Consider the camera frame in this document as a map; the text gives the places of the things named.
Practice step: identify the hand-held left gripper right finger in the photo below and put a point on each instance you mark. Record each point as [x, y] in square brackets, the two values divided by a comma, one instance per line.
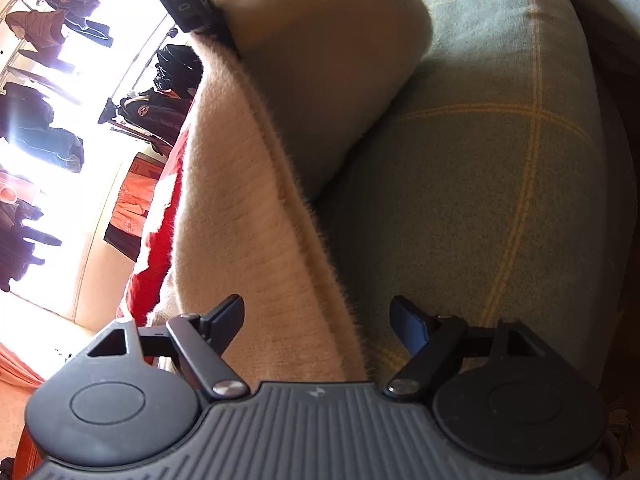
[407, 322]

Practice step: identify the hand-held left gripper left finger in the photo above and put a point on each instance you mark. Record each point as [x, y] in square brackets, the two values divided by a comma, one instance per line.
[230, 316]

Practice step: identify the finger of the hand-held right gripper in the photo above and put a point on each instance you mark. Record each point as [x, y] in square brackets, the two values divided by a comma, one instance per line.
[220, 30]

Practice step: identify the white fuzzy lettered sweater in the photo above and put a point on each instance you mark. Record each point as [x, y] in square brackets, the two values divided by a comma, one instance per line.
[240, 210]

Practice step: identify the black hooded jacket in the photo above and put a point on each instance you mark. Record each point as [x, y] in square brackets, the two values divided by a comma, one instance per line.
[177, 67]

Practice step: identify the red duvet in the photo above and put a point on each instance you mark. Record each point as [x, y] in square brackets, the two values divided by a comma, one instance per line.
[155, 260]

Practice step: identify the orange hanging cloth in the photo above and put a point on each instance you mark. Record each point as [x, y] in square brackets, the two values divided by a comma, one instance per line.
[135, 195]

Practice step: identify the brown hanging jacket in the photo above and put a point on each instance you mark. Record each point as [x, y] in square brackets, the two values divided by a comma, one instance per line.
[35, 35]

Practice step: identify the green plaid bed sheet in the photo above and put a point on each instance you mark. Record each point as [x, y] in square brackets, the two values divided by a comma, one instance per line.
[475, 160]

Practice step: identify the dark blue hanging jeans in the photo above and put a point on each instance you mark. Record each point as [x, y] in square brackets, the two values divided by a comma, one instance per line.
[45, 130]

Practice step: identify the orange curtain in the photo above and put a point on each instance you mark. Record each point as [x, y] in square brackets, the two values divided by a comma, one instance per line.
[25, 367]

